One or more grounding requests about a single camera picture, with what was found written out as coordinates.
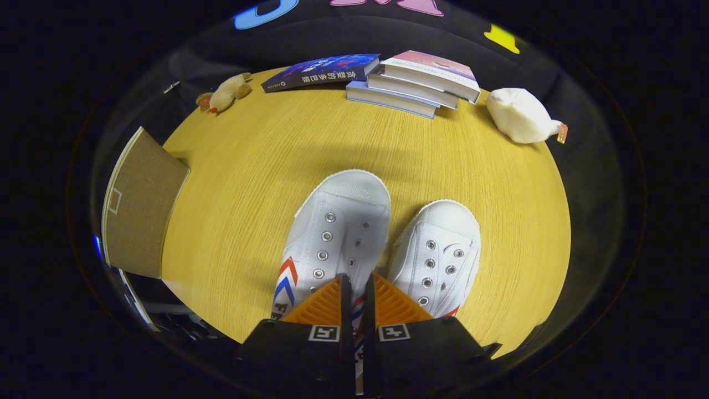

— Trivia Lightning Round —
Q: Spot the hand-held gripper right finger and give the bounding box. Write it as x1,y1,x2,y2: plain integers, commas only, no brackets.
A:
364,272,502,397

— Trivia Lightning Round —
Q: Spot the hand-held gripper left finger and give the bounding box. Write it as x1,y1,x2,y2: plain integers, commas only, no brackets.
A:
235,273,355,397

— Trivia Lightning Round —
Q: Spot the white canvas shoe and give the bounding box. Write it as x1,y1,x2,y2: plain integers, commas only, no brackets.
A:
386,199,481,319
270,169,392,395

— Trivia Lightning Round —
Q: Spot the light blue cover book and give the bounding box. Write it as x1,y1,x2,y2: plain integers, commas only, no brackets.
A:
346,81,438,119

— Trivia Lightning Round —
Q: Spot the white plush toy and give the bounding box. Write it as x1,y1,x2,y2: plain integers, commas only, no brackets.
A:
486,88,569,145

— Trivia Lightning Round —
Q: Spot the white cover book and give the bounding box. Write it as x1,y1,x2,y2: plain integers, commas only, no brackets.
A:
367,72,459,109

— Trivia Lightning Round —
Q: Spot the tan plush toy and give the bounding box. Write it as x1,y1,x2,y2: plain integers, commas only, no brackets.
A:
196,72,253,115

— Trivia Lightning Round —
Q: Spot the dark blue book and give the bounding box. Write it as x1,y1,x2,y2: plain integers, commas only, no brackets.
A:
260,53,382,94

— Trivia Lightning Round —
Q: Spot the pink cover book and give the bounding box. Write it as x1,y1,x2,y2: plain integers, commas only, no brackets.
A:
379,50,481,104

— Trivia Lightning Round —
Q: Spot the black backdrop cloth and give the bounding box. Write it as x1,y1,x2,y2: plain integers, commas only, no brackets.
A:
91,0,626,339

